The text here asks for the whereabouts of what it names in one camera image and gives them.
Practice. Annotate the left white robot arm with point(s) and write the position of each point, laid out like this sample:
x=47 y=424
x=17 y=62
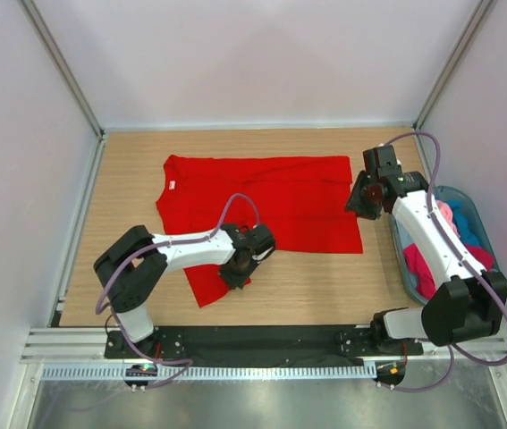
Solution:
x=131 y=268

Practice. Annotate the teal plastic laundry basket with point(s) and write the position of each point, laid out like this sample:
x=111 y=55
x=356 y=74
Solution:
x=402 y=239

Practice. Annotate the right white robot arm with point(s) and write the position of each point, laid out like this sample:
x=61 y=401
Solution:
x=468 y=299

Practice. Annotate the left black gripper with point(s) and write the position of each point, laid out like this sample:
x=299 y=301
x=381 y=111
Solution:
x=235 y=281

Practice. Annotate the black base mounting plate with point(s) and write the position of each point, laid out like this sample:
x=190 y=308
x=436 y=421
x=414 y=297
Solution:
x=274 y=346

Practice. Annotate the slotted cable duct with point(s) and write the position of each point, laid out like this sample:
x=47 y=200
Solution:
x=129 y=372

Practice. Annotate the light pink t shirt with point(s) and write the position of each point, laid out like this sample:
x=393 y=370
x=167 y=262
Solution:
x=447 y=214

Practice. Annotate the blue t shirt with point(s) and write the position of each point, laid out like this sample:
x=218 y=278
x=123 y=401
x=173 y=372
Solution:
x=461 y=222

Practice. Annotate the red t shirt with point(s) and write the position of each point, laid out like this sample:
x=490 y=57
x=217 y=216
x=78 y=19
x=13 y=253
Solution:
x=300 y=199

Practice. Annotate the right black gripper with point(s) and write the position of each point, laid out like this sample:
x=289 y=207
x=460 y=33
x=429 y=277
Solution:
x=355 y=203

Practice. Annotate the magenta t shirt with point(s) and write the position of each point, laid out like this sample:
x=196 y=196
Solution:
x=418 y=266

